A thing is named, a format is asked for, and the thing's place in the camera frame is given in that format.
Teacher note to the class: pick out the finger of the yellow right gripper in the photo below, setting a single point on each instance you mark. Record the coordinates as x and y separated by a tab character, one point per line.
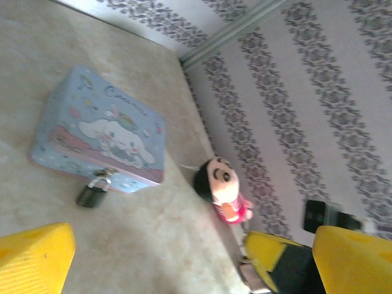
263	248
270	281

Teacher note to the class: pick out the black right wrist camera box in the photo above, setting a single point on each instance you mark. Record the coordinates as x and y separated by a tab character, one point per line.
315	214

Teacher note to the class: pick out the blue cartoon tin box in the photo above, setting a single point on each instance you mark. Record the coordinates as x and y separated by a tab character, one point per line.
101	128

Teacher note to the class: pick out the aluminium corner post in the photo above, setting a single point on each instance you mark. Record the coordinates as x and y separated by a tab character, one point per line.
232	33

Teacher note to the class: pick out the black padlock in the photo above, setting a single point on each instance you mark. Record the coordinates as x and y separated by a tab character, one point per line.
90	196

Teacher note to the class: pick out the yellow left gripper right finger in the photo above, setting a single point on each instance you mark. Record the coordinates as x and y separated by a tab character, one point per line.
355	266

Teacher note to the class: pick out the plush doll in pink dress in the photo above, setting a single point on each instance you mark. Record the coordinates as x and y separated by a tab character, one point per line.
220	183

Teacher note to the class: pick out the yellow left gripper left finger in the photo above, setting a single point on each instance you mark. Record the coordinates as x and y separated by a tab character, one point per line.
30	263

